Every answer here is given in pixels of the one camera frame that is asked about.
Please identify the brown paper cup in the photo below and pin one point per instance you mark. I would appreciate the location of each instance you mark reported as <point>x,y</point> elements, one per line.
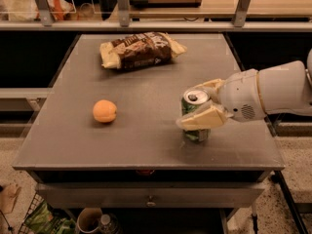
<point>88,220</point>

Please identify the clear plastic bottle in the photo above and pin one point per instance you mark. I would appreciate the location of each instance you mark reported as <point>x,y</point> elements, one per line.
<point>108,224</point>

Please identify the orange fruit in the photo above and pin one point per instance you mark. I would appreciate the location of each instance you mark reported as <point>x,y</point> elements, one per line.
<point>105,111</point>

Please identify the brown chip bag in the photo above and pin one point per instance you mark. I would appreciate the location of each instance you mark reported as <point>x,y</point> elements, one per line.
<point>140,50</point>

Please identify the metal railing with brackets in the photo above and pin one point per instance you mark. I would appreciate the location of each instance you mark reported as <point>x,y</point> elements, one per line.
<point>210,16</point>

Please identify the orange white bag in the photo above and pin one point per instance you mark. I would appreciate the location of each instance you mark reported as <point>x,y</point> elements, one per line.
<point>27,10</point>

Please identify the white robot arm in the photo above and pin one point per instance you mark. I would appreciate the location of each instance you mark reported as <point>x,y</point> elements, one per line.
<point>285,88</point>

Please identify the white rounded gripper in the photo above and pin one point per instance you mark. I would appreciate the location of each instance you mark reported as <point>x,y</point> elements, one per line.
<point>240,95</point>

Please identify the grey drawer with knob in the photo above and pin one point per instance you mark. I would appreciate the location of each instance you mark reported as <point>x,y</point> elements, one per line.
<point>149,194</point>

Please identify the green snack bag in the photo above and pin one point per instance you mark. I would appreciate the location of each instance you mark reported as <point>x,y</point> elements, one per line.
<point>46,220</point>

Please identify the wire basket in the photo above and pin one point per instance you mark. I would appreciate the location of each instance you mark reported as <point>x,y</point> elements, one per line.
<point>36,201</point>

